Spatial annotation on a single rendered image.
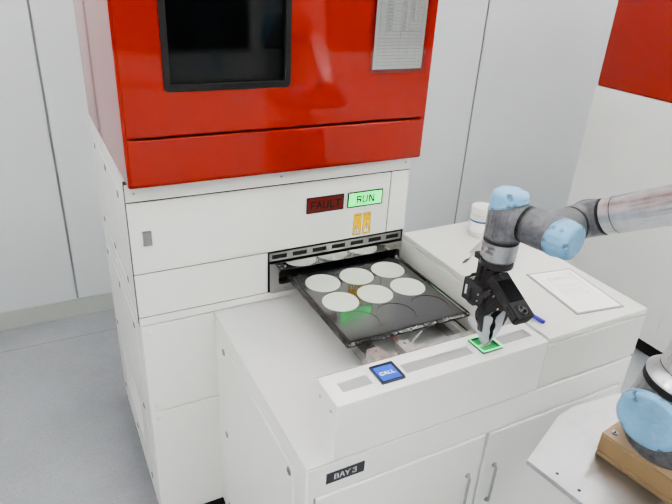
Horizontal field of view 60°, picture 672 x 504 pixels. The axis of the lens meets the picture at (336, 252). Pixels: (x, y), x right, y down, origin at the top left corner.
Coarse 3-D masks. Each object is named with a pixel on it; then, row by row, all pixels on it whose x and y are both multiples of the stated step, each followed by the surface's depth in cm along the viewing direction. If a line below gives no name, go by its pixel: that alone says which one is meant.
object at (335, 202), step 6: (318, 198) 164; (324, 198) 165; (330, 198) 166; (336, 198) 167; (342, 198) 168; (312, 204) 164; (318, 204) 165; (324, 204) 166; (330, 204) 167; (336, 204) 167; (342, 204) 168; (312, 210) 165; (318, 210) 166; (324, 210) 166
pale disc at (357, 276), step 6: (348, 270) 173; (354, 270) 173; (360, 270) 174; (366, 270) 174; (342, 276) 170; (348, 276) 170; (354, 276) 170; (360, 276) 170; (366, 276) 170; (372, 276) 171; (348, 282) 167; (354, 282) 167; (360, 282) 167; (366, 282) 167
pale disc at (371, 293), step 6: (360, 288) 164; (366, 288) 164; (372, 288) 164; (378, 288) 165; (384, 288) 165; (360, 294) 161; (366, 294) 161; (372, 294) 161; (378, 294) 162; (384, 294) 162; (390, 294) 162; (366, 300) 158; (372, 300) 159; (378, 300) 159; (384, 300) 159
